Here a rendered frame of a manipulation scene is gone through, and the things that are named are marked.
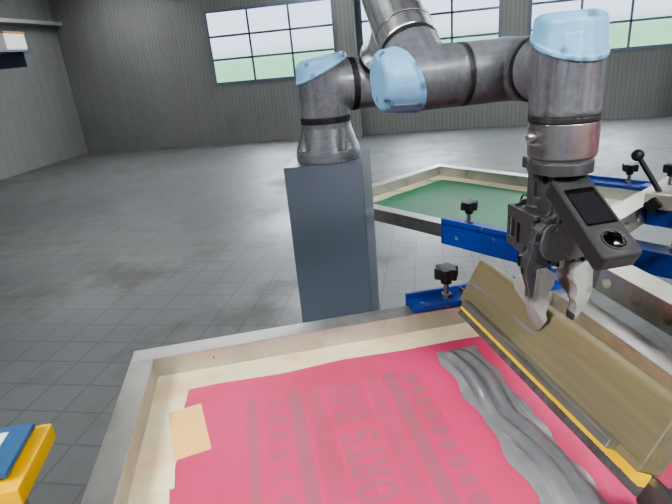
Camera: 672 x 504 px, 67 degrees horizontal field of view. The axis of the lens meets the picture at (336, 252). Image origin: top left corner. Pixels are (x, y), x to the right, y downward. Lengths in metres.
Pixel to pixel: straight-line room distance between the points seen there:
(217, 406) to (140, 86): 10.33
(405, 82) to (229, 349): 0.52
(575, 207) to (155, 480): 0.59
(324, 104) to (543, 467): 0.82
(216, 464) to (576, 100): 0.60
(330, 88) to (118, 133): 10.34
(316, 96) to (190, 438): 0.74
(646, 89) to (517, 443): 9.72
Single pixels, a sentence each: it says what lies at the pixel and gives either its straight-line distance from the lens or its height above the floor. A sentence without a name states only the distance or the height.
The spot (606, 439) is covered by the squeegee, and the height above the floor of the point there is 1.05.
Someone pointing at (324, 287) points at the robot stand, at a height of 0.90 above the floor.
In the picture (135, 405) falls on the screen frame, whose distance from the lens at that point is 0.80.
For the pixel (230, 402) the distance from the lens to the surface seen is 0.80.
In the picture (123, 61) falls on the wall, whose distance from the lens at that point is 11.10.
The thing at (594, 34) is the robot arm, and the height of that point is 1.42.
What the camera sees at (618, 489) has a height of 0.96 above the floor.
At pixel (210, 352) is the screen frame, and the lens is 0.88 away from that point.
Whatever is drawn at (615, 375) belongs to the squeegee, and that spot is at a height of 1.09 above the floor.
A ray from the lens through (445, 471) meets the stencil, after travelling 0.67.
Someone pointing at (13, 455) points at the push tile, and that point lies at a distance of 0.84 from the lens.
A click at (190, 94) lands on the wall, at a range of 10.53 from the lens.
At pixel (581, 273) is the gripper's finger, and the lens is 0.67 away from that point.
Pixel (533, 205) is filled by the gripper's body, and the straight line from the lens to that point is 0.66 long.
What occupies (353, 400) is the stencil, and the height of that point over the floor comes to 0.96.
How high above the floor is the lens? 1.42
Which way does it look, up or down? 21 degrees down
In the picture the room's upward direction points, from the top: 5 degrees counter-clockwise
